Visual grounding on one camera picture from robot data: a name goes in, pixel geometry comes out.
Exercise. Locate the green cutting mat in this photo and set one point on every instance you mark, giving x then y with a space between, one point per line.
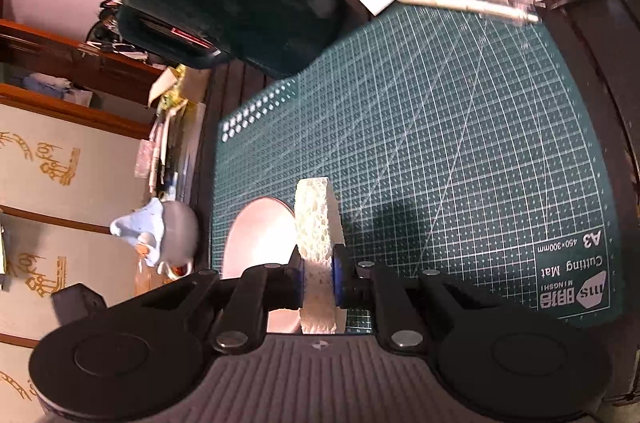
425 128

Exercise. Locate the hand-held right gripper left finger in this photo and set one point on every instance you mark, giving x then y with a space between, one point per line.
300 278

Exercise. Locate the white mug with blue lid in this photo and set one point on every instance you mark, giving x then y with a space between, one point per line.
175 228

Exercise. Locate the clear plastic cup orange contents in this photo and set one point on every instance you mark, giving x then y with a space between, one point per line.
147 275

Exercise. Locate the stack of books and papers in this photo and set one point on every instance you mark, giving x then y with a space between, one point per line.
170 113

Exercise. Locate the white bowl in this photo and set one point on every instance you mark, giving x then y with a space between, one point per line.
260 238

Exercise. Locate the beige gold-patterned wooden wardrobe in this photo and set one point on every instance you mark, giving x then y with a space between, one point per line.
75 183

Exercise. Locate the white pen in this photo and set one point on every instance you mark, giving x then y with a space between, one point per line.
465 3

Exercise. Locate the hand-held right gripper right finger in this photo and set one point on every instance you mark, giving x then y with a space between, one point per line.
339 275

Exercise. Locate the pale oval sponge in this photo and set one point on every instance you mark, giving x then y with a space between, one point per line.
315 223

